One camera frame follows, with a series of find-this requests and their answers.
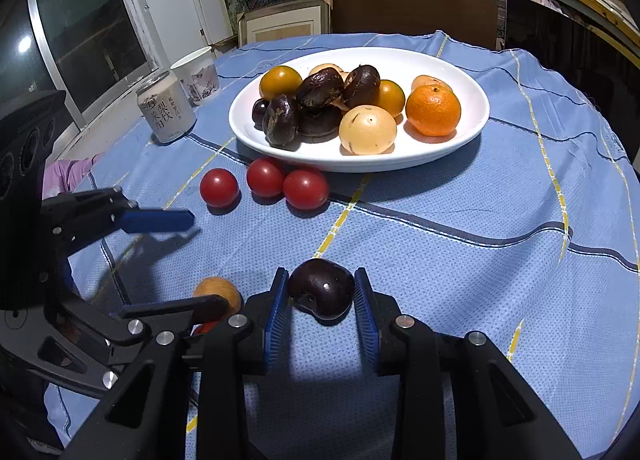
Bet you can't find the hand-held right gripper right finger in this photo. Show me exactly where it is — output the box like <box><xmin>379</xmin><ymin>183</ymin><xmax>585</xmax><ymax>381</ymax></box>
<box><xmin>353</xmin><ymin>267</ymin><xmax>583</xmax><ymax>460</ymax></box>

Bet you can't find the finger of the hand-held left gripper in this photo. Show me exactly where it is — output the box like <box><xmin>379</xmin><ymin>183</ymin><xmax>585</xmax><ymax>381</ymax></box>
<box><xmin>41</xmin><ymin>187</ymin><xmax>196</xmax><ymax>257</ymax></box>
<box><xmin>0</xmin><ymin>287</ymin><xmax>232</xmax><ymax>398</ymax></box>

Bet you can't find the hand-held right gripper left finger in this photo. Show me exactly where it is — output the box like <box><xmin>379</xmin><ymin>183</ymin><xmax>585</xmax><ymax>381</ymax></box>
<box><xmin>60</xmin><ymin>267</ymin><xmax>291</xmax><ymax>460</ymax></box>

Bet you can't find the tan speckled passion fruit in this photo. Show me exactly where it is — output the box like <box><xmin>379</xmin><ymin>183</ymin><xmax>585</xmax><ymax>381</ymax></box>
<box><xmin>193</xmin><ymin>277</ymin><xmax>242</xmax><ymax>321</ymax></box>

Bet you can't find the yellow orange round tomato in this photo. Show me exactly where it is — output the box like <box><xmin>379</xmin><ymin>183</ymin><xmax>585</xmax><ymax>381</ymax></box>
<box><xmin>374</xmin><ymin>79</ymin><xmax>406</xmax><ymax>118</ymax></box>
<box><xmin>258</xmin><ymin>65</ymin><xmax>303</xmax><ymax>101</ymax></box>

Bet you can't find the white oval plate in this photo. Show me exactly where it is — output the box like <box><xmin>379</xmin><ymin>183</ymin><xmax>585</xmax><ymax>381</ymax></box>
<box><xmin>228</xmin><ymin>46</ymin><xmax>491</xmax><ymax>173</ymax></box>

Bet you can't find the large tan passion fruit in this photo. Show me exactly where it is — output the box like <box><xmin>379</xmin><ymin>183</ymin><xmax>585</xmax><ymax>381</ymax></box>
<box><xmin>338</xmin><ymin>105</ymin><xmax>398</xmax><ymax>156</ymax></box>

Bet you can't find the pink cloth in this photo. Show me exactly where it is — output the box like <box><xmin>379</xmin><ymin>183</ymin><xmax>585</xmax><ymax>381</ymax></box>
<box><xmin>42</xmin><ymin>154</ymin><xmax>103</xmax><ymax>199</ymax></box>

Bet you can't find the white drink can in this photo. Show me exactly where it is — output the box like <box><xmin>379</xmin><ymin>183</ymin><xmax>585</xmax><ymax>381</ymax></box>
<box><xmin>136</xmin><ymin>71</ymin><xmax>197</xmax><ymax>144</ymax></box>

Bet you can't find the blue checked tablecloth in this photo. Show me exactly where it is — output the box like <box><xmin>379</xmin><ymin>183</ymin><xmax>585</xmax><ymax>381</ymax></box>
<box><xmin>42</xmin><ymin>30</ymin><xmax>640</xmax><ymax>460</ymax></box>

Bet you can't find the white printed paper cup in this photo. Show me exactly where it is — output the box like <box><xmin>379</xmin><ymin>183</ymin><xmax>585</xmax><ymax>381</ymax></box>
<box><xmin>170</xmin><ymin>46</ymin><xmax>222</xmax><ymax>107</ymax></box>

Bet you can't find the mandarin orange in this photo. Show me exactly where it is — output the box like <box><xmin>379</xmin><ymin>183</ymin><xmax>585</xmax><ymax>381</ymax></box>
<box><xmin>405</xmin><ymin>84</ymin><xmax>462</xmax><ymax>137</ymax></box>

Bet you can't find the brown wooden board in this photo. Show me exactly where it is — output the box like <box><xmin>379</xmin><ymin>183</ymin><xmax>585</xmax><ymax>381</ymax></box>
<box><xmin>330</xmin><ymin>0</ymin><xmax>507</xmax><ymax>50</ymax></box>

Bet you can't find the aluminium frame window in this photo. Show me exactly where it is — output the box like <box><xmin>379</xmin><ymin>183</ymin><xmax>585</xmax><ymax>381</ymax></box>
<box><xmin>0</xmin><ymin>0</ymin><xmax>157</xmax><ymax>133</ymax></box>

